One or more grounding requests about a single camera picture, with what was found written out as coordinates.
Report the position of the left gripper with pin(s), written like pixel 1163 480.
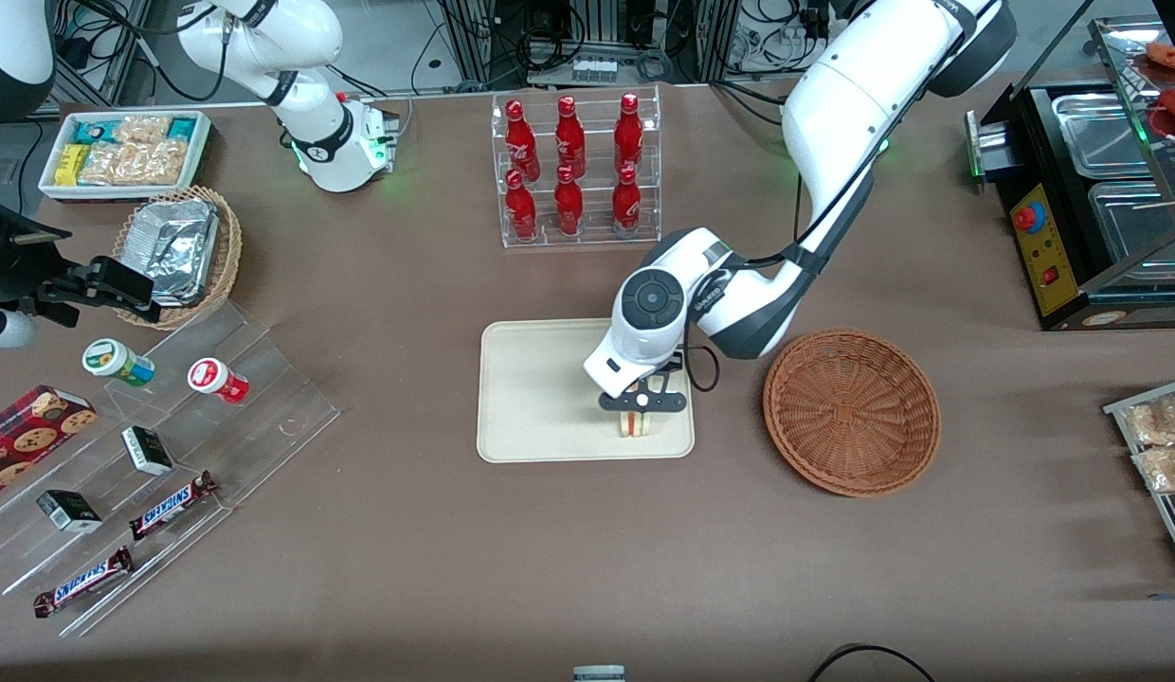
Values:
pixel 677 360

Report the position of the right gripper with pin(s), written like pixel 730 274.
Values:
pixel 17 270

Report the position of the triangular white bread sandwich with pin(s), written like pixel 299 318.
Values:
pixel 636 426

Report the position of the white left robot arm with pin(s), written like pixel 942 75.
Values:
pixel 862 85

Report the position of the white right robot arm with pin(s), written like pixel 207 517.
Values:
pixel 308 104

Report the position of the light tan wicker basket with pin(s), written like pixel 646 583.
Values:
pixel 229 251

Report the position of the beige plastic tray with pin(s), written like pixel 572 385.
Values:
pixel 531 388

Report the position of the brown wicker basket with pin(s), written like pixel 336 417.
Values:
pixel 853 412

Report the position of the green lidded snack cup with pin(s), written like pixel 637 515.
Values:
pixel 114 360

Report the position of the silver foil container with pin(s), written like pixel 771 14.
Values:
pixel 175 251

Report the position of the white plastic snack bin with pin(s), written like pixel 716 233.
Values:
pixel 47 185

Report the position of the yellow snack packet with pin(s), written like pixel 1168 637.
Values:
pixel 70 165

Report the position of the clear cracker bag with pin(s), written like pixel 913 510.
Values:
pixel 142 128
pixel 137 163

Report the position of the red lidded snack cup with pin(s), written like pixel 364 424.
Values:
pixel 213 379

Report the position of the teal snack packet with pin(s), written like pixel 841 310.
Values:
pixel 93 131
pixel 182 129

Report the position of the red plaid cookie box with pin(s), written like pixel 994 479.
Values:
pixel 33 436

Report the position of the small black carton box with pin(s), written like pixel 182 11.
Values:
pixel 148 451
pixel 68 511

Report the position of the clear acrylic bottle rack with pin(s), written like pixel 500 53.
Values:
pixel 592 227

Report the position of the red aluminium cola bottle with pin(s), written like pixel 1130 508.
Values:
pixel 521 213
pixel 626 204
pixel 570 142
pixel 522 147
pixel 629 137
pixel 569 208

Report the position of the clear acrylic step stand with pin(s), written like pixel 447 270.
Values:
pixel 265 407

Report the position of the brown Snickers bar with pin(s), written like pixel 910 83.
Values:
pixel 171 507
pixel 81 583

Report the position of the small grey device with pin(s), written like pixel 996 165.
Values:
pixel 599 673

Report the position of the white power strip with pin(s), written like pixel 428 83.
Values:
pixel 595 68

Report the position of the black food warmer machine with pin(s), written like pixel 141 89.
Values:
pixel 1071 313

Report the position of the clear bag of snacks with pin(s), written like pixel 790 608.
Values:
pixel 1165 469
pixel 1156 421

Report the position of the steel warmer pan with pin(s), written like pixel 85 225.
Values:
pixel 1137 223
pixel 1099 137

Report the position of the orange food piece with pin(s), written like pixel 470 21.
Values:
pixel 1165 55

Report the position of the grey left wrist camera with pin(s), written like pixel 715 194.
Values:
pixel 644 403

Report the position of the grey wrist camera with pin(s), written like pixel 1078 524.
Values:
pixel 644 403
pixel 5 330

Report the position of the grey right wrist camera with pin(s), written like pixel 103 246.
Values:
pixel 5 330

